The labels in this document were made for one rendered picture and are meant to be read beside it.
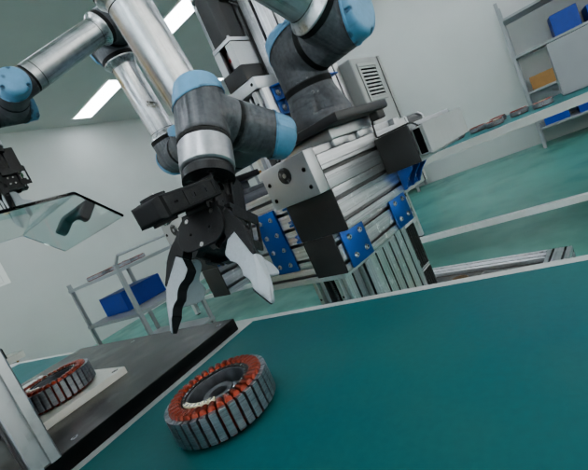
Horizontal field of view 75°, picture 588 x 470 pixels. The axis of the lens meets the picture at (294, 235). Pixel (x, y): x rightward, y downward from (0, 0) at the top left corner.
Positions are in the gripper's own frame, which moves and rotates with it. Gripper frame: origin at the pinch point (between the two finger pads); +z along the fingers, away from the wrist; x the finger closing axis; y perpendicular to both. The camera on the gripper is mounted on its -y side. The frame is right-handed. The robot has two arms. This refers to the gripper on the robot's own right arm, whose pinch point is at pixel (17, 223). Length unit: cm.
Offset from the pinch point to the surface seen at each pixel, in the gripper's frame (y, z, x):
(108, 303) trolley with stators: 85, 49, 236
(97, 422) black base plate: -18, 38, -68
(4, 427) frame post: -26, 32, -70
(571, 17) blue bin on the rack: 599, -24, -79
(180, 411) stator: -15, 36, -86
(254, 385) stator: -10, 37, -92
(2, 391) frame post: -24, 28, -69
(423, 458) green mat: -11, 40, -108
